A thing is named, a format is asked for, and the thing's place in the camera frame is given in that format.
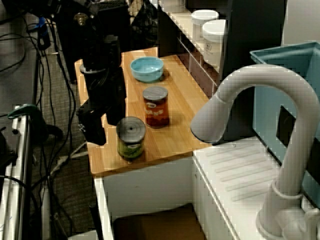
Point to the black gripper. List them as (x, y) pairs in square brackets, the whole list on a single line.
[(105, 90)]

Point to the green pea can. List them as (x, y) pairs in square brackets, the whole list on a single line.
[(131, 140)]

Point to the orange beans can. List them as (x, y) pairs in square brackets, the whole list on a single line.
[(156, 110)]

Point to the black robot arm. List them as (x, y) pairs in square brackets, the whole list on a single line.
[(97, 45)]

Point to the light blue bowl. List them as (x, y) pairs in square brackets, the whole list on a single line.
[(147, 72)]

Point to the white toy sink unit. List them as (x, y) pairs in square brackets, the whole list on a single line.
[(150, 185)]

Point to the green clamp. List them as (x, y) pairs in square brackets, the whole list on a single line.
[(23, 108)]

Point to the black equipment box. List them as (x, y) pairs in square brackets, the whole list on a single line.
[(125, 30)]

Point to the black plug with blue band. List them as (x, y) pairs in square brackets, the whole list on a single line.
[(44, 37)]

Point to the dark tiled backsplash panel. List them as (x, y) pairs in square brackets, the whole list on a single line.
[(197, 72)]

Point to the white jar with printed label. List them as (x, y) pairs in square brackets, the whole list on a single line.
[(200, 17), (213, 42)]

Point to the grey toy faucet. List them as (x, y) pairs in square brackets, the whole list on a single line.
[(250, 75)]

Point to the teal blue box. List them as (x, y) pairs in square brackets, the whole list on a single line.
[(265, 112)]

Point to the dark grey upright panel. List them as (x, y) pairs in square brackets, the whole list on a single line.
[(250, 30)]

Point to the white metal frame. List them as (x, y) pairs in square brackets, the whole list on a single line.
[(22, 150)]

